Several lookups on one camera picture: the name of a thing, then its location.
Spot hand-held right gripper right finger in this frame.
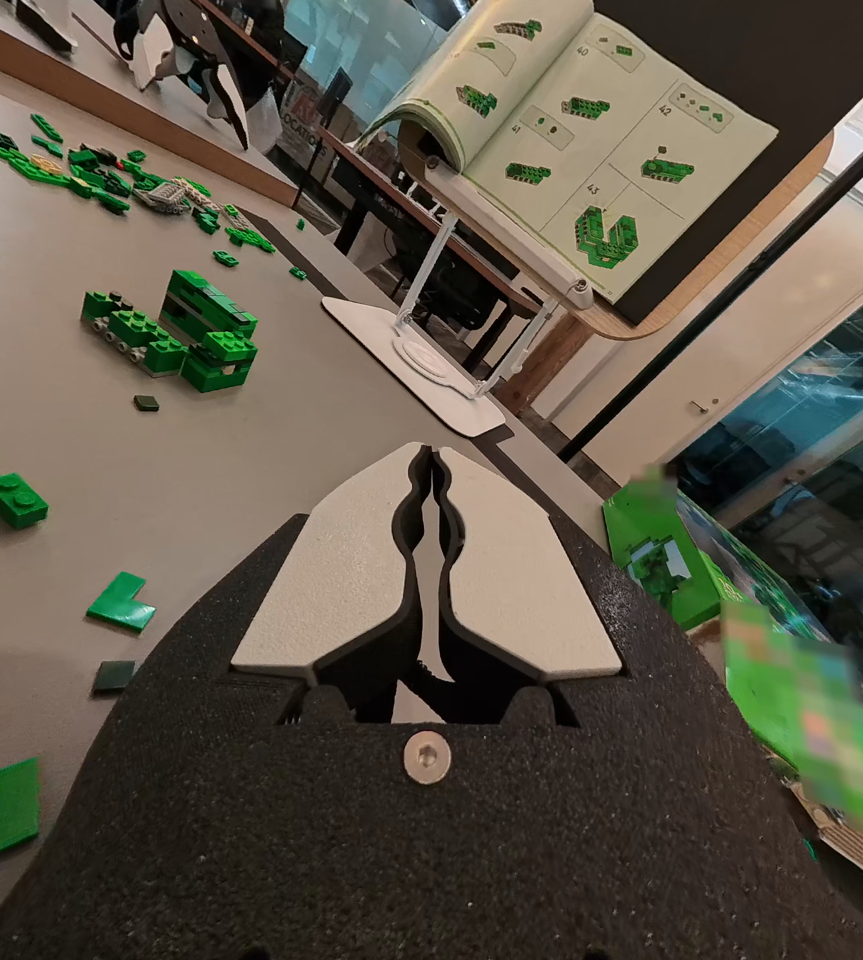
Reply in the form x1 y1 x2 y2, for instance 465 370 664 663
431 447 624 685

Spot black pole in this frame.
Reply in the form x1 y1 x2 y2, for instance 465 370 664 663
556 138 863 464

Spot white printed sign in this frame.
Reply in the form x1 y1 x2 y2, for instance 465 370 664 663
277 81 328 163

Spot brown table black legs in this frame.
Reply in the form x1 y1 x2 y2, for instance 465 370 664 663
319 127 547 378

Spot green brick assembly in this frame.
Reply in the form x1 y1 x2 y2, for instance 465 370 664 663
80 268 260 394

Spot pile of loose toy bricks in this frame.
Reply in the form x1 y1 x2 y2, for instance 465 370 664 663
0 93 277 253

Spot black office chair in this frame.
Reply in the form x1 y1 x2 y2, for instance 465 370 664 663
416 262 505 333

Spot white wedge part black base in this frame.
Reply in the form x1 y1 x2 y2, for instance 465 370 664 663
15 0 77 54

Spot black monitor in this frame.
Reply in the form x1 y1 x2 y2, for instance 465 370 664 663
324 67 353 126

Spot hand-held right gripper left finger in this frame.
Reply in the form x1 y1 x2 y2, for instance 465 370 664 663
230 441 434 685

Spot white book stand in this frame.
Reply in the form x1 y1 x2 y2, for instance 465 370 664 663
321 161 597 437

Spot wooden support panel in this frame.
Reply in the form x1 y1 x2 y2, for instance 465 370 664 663
495 315 584 418

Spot open instruction booklet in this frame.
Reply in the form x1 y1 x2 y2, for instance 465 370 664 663
352 0 781 305

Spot L-shaped green tile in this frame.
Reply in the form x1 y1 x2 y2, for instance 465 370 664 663
85 570 157 636

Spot clear plastic bag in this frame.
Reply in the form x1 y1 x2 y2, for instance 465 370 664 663
247 90 283 153

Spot green toy box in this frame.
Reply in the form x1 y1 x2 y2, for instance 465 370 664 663
602 465 863 856

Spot cardboard box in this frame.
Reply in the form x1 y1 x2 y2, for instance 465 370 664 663
776 780 863 886

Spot flat green rectangular tile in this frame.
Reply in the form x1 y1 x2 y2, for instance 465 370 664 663
0 756 42 858

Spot green plate assembly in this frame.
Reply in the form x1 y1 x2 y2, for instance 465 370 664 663
0 447 51 531

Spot black and white gripper device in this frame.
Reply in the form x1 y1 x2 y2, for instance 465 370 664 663
112 0 252 152

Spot black board wooden rim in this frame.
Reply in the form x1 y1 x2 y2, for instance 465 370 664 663
397 0 863 343

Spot wood-edged grey table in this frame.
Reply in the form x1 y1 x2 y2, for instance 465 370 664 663
0 0 302 208

